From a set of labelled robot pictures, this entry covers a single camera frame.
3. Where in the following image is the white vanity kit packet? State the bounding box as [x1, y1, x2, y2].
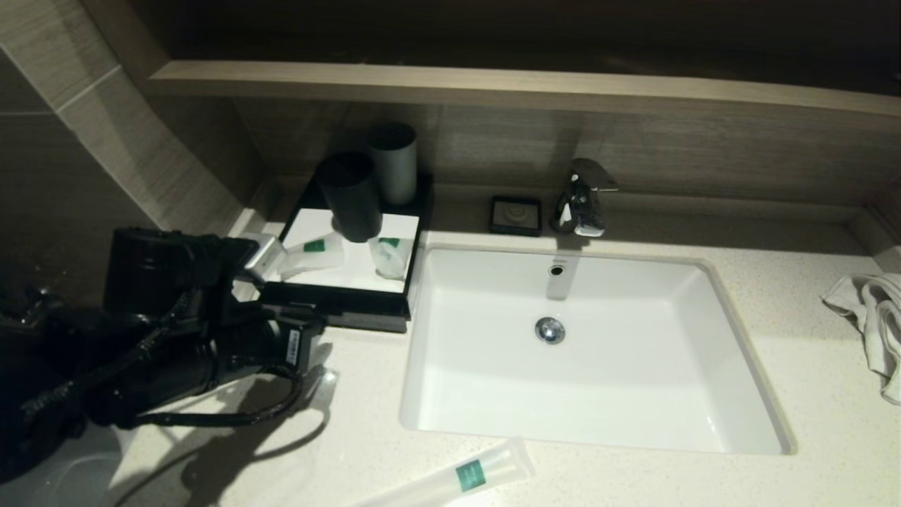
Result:
[282, 232, 346, 281]

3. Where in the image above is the white shower cap packet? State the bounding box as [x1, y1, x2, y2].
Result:
[367, 236, 414, 280]

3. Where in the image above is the black amenity box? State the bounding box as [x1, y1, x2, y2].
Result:
[257, 173, 434, 333]

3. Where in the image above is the white ribbed tray mat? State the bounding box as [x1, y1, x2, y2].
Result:
[282, 208, 420, 294]

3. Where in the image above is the black tumbler cup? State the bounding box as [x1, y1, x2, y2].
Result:
[315, 151, 384, 242]

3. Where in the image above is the grey tumbler cup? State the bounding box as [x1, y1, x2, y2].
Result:
[366, 122, 417, 206]

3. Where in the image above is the white bathtub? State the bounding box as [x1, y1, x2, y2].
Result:
[0, 415, 134, 507]

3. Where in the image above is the wide toothbrush packet green label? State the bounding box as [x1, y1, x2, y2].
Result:
[352, 437, 536, 507]

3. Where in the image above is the chrome sink drain plug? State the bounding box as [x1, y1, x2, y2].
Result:
[534, 316, 566, 345]

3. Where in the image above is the black square soap dish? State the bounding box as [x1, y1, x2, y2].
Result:
[489, 195, 543, 237]

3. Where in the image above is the white ceramic sink basin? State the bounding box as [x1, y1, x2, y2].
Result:
[399, 243, 796, 456]

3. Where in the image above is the chrome sink faucet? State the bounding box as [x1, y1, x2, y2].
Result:
[549, 158, 620, 238]

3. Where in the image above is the white crumpled towel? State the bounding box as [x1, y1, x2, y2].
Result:
[820, 271, 901, 407]

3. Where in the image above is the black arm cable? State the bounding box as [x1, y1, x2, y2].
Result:
[134, 363, 307, 429]

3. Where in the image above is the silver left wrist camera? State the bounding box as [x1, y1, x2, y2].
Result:
[241, 231, 287, 284]

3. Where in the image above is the light wooden wall shelf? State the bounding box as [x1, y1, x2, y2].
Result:
[148, 60, 901, 117]

